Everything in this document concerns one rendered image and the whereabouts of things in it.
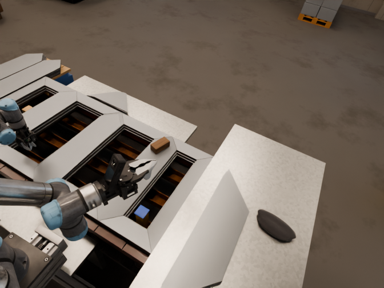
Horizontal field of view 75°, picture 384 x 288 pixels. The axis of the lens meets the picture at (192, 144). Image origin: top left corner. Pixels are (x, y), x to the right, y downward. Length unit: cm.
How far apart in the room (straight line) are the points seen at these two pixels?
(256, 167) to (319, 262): 137
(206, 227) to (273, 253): 32
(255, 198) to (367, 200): 211
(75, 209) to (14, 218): 104
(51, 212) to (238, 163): 100
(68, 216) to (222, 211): 70
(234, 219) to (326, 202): 189
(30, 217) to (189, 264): 103
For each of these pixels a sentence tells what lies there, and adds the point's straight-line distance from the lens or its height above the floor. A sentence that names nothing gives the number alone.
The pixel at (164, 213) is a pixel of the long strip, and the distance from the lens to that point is 142.
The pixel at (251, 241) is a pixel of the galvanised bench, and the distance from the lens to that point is 124.
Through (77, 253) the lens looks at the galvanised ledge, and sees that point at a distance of 160.
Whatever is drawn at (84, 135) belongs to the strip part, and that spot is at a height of 87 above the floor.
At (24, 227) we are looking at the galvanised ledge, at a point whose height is 68.
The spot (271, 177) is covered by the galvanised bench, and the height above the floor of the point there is 105.
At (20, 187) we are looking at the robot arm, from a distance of 87.
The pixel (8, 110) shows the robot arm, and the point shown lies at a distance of 152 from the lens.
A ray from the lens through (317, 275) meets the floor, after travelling 258.
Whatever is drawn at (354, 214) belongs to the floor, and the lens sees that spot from 311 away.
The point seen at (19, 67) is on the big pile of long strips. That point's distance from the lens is 268.
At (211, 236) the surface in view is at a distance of 117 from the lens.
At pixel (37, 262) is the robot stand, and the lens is 124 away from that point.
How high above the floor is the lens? 213
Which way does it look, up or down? 46 degrees down
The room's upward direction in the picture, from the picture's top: 10 degrees clockwise
